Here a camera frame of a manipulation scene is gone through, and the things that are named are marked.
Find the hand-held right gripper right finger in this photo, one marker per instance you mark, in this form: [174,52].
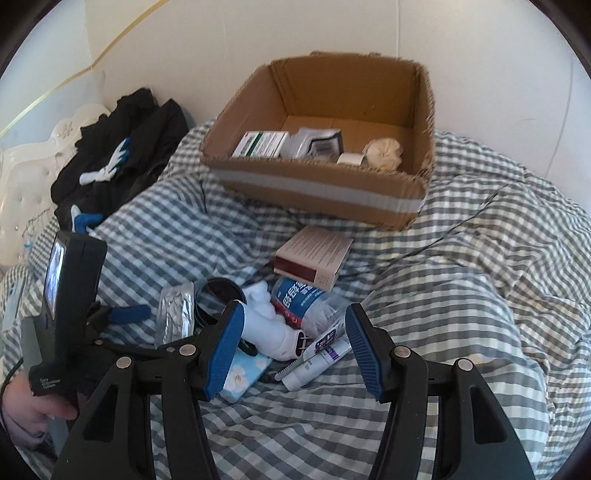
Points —
[363,353]

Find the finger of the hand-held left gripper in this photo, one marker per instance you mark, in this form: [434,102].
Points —
[134,314]

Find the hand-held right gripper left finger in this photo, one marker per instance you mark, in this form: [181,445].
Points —
[225,353]

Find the white electric shaver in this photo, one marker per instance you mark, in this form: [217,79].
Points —
[272,334]

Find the pink and brown carton box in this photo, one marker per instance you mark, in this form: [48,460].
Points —
[314,251]

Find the brown cardboard box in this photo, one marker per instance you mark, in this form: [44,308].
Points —
[323,196]

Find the person's left hand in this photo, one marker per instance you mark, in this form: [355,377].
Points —
[32,415]

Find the light blue tissue packet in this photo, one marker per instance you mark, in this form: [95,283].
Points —
[244,374]

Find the silver blister pack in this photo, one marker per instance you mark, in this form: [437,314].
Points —
[174,316]

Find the white and purple toothpaste tube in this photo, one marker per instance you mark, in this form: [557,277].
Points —
[318,357]

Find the small black comb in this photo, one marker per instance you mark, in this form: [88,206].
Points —
[287,370]

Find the blue-labelled cotton swab container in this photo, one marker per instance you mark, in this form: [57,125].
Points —
[300,302]

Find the white tufted headboard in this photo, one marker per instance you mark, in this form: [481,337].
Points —
[32,175]

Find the grey checked blanket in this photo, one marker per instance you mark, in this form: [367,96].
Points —
[461,286]

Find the black jacket with blue print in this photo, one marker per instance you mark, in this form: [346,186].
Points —
[147,134]

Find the white tape roll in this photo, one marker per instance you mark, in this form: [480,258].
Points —
[350,159]

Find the crumpled white tissue ball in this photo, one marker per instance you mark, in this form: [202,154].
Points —
[382,153]

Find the green and white medicine box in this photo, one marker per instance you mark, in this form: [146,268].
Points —
[259,144]

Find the silver foil packet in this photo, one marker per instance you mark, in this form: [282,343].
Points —
[307,144]

